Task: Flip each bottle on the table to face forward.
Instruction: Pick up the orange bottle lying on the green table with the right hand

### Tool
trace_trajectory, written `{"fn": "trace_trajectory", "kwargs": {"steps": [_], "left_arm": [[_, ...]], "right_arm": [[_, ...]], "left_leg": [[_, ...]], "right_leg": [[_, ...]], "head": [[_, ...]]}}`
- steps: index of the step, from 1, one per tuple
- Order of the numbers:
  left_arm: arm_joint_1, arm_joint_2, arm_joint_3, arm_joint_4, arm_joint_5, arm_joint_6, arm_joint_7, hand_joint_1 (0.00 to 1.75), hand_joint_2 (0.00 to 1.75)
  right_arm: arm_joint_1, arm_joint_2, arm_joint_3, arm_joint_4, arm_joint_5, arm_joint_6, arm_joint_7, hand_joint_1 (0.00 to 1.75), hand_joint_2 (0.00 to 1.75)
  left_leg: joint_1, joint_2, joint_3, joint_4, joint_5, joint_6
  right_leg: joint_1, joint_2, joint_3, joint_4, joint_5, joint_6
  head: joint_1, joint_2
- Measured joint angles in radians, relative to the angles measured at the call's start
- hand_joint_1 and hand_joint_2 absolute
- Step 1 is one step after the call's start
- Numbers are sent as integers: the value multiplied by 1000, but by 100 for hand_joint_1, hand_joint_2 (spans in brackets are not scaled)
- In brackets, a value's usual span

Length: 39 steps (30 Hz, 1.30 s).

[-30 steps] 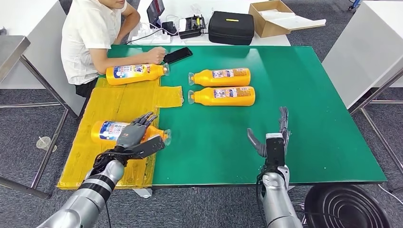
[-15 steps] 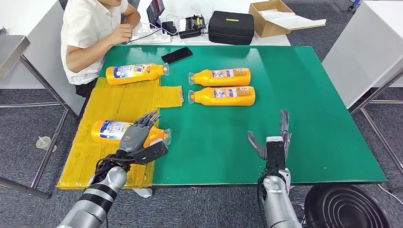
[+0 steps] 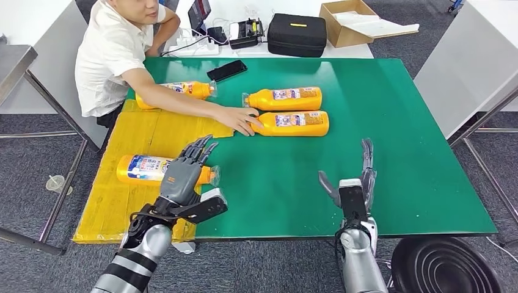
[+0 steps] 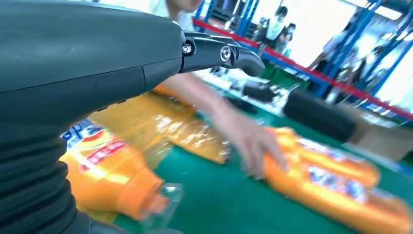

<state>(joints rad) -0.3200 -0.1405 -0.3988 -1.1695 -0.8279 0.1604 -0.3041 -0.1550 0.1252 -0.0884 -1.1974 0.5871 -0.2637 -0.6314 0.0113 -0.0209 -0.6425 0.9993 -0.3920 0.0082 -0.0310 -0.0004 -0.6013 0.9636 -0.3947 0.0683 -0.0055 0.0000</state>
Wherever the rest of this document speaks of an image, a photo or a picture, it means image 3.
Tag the yellow taped cardboard mat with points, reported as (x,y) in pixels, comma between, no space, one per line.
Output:
(121,210)

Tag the white power strip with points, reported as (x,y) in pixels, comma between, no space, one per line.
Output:
(202,49)

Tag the person's left forearm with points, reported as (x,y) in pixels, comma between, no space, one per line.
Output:
(168,26)

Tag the person's right forearm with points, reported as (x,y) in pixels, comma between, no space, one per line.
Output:
(186,103)

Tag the orange detergent bottle clear cap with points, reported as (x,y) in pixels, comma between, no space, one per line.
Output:
(137,170)
(194,89)
(295,125)
(291,102)

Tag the blue cart frame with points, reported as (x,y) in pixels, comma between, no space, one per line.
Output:
(454,5)

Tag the clear plastic cup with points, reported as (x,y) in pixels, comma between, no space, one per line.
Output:
(56,184)

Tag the white desk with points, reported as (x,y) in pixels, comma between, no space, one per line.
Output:
(48,60)

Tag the person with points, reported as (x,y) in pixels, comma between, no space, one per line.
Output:
(105,60)

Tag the black label printer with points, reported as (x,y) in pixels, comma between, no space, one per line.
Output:
(246,37)

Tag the stainless steel table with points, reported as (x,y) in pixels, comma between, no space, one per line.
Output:
(12,64)

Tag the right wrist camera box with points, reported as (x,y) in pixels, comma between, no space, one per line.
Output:
(352,206)

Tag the white table bracket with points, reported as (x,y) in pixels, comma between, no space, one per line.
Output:
(186,247)

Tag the white side table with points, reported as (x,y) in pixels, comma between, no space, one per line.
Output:
(465,68)

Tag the steel table leg frame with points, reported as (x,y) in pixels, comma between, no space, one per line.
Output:
(484,117)

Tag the brown cardboard box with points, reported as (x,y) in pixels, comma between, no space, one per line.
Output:
(344,37)

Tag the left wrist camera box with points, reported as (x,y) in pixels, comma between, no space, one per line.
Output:
(202,210)

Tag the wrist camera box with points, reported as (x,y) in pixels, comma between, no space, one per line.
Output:
(202,210)
(352,206)

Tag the black round stool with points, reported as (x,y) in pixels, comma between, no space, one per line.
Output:
(445,263)

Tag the black tablet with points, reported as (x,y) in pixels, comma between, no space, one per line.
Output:
(198,13)

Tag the black smartphone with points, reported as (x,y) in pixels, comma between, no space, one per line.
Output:
(226,70)

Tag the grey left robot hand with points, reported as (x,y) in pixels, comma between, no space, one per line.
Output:
(182,178)

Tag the white paper sheet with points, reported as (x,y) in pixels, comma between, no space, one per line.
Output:
(384,28)

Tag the black power adapter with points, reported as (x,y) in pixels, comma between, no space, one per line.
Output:
(217,34)

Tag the person's right hand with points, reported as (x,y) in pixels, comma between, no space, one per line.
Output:
(238,119)

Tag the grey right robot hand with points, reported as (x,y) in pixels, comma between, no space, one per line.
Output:
(369,182)

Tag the black zip case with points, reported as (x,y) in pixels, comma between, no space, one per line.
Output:
(296,39)

